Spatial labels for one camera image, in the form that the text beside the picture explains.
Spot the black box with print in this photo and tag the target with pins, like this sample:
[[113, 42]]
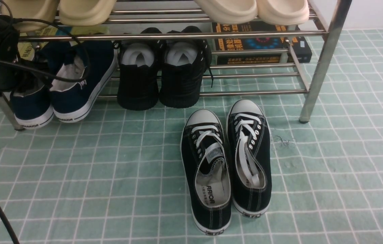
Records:
[[299, 44]]

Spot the black canvas sneaker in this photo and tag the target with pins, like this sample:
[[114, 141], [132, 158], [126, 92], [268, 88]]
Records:
[[249, 144], [207, 172]]

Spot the left black canvas sneaker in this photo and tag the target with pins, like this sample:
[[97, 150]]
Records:
[[207, 172]]

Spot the right black knit shoe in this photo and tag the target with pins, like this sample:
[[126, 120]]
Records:
[[185, 63]]

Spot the beige slipper far left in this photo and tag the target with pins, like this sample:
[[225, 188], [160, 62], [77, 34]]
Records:
[[32, 9]]

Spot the black thread tuft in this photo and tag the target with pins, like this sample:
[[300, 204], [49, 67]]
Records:
[[278, 140]]

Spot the navy sneaker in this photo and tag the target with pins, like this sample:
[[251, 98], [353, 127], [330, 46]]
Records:
[[85, 71], [30, 101]]

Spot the black knit shoe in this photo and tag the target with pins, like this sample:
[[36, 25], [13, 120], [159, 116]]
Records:
[[185, 63], [139, 62]]

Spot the beige slipper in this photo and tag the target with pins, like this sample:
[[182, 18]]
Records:
[[32, 9], [85, 12]]

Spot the green checkered floor mat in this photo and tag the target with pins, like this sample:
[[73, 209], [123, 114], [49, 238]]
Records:
[[117, 176]]

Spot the left black knit shoe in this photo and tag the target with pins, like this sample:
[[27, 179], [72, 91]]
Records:
[[139, 62]]

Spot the cream slipper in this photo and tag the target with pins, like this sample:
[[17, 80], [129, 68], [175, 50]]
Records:
[[229, 11], [283, 12]]

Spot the cream slipper far right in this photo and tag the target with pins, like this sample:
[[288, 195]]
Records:
[[283, 12]]

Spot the right black canvas sneaker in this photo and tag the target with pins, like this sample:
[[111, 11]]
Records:
[[249, 144]]

